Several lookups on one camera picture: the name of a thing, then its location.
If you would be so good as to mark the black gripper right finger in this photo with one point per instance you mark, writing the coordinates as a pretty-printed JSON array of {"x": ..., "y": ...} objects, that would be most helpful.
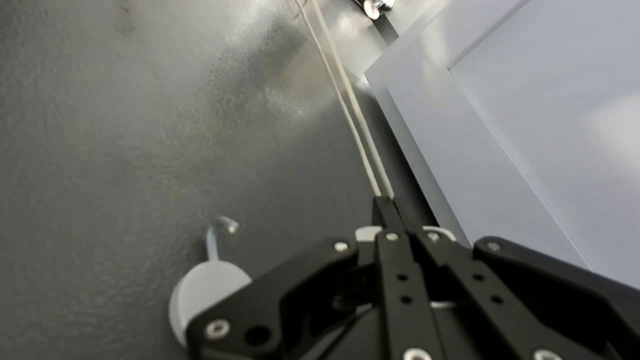
[{"x": 416, "y": 231}]

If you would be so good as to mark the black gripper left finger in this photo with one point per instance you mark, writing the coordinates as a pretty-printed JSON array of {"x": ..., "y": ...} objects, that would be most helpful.
[{"x": 382, "y": 213}]

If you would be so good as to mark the white kitchen cabinet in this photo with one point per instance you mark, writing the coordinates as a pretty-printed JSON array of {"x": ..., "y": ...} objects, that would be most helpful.
[{"x": 533, "y": 133}]

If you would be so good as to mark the stainless steel refrigerator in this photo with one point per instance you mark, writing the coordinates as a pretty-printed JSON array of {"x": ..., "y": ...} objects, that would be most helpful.
[{"x": 132, "y": 133}]

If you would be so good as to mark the white adhesive wall hook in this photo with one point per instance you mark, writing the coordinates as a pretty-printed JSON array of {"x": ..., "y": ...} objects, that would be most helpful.
[{"x": 202, "y": 293}]

